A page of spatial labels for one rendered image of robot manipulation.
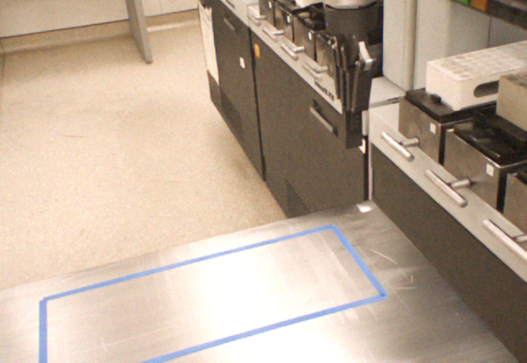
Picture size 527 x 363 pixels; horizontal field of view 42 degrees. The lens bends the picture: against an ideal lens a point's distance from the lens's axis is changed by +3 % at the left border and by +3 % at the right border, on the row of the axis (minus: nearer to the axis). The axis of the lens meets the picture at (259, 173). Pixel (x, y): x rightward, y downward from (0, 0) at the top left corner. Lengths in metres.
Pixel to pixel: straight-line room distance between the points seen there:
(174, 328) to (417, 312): 0.24
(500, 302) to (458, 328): 0.40
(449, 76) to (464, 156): 0.15
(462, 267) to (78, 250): 1.52
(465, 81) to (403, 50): 0.28
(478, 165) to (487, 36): 0.31
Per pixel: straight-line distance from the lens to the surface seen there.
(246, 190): 2.53
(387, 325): 0.69
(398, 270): 0.75
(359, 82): 1.02
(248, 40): 2.18
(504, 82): 1.08
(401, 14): 1.36
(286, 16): 1.74
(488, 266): 1.08
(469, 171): 1.05
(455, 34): 1.23
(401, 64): 1.39
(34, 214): 2.66
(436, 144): 1.12
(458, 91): 1.12
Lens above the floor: 1.28
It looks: 29 degrees down
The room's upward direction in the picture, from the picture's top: 6 degrees counter-clockwise
